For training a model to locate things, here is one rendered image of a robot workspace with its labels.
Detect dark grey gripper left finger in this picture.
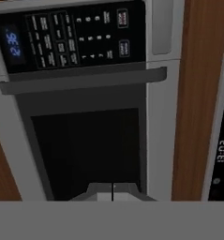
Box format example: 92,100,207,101
69,182,113,203

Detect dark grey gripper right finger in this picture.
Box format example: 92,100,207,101
112,182,157,203

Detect black microwave door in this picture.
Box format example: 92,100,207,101
14,83,148,203

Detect silver microwave oven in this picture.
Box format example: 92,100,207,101
0,0,187,203

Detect brown wooden cupboard panel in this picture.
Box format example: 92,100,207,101
171,0,224,203
0,122,22,203

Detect silver black oven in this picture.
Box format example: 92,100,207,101
201,57,224,203

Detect dark grey microwave door handle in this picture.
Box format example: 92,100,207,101
0,66,169,96

